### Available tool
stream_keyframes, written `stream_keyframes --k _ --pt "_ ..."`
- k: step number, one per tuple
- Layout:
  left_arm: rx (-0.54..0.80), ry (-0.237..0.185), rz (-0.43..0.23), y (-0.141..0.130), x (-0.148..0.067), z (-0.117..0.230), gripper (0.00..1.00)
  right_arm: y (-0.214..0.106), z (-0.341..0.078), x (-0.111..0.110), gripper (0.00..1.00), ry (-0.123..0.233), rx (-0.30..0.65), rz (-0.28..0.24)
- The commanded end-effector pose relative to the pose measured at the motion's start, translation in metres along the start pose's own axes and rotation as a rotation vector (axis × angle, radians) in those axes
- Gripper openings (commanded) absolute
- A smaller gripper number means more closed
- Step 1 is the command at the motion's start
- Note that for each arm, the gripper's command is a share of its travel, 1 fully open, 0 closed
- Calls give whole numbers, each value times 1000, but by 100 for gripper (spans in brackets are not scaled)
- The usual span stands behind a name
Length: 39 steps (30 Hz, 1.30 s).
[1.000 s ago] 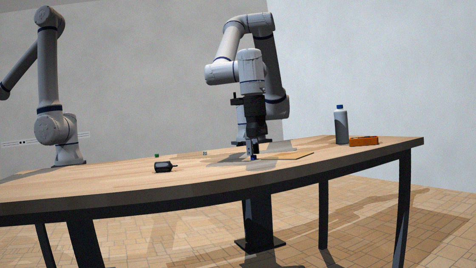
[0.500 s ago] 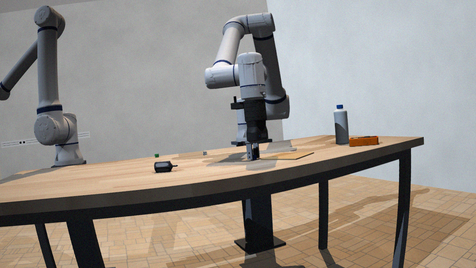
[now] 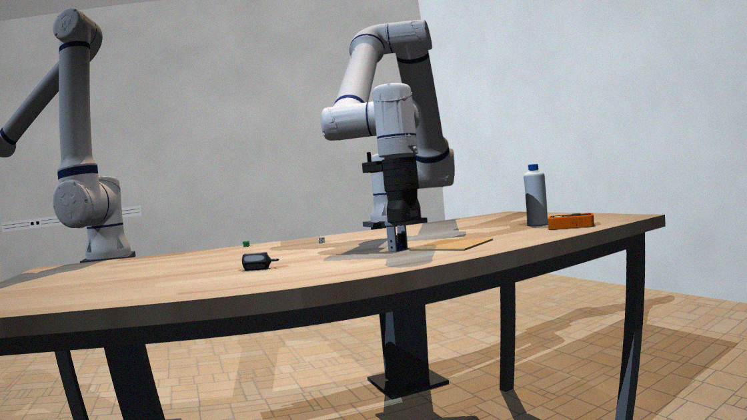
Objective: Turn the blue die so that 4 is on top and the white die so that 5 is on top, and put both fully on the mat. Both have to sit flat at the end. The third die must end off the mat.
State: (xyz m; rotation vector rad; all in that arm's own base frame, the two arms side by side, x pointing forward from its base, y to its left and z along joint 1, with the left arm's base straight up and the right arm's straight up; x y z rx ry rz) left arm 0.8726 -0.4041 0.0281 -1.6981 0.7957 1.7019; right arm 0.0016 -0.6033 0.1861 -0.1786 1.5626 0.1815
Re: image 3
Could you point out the grey plastic bottle with blue cap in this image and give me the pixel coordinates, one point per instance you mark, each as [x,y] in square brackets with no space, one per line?
[535,191]

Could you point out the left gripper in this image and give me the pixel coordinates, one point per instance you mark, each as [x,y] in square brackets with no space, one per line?
[400,173]

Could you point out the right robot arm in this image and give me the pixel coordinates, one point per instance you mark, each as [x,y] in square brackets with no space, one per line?
[82,198]

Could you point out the orange square mat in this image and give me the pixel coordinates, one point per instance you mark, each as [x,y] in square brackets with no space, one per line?
[451,245]

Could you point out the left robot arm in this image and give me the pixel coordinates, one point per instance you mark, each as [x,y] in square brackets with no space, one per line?
[392,113]

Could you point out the orange digital multimeter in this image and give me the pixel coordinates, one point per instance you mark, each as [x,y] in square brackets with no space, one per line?
[575,220]

